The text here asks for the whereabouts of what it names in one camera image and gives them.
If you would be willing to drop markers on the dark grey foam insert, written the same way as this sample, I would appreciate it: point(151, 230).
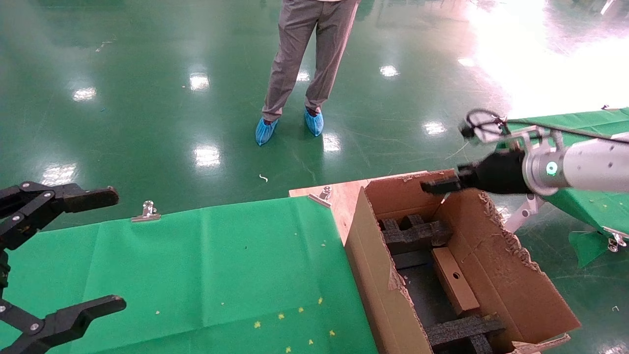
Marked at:
point(415, 233)
point(462, 330)

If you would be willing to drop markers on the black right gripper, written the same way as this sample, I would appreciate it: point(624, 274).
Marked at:
point(499, 174)

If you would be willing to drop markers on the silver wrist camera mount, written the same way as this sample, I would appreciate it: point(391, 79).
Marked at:
point(521, 133)

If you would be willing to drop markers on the person in grey trousers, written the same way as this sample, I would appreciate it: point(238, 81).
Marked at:
point(304, 49)

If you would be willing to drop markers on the large open cardboard carton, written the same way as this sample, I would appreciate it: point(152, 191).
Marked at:
point(388, 295)

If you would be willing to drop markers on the blue shoe cover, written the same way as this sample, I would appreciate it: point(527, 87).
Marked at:
point(265, 132)
point(314, 123)

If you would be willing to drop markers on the small cardboard box with hole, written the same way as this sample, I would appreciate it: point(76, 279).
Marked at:
point(454, 282)

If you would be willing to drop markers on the plain green table cloth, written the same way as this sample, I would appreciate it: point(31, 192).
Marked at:
point(585, 209)

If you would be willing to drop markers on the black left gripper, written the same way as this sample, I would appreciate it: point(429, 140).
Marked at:
point(4, 270)

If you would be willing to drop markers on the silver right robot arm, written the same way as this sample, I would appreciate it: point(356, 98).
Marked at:
point(599, 164)

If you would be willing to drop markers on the green cloth with yellow stars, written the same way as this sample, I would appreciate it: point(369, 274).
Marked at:
point(196, 275)

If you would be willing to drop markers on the white table leg with struts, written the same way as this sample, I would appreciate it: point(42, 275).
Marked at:
point(522, 212)

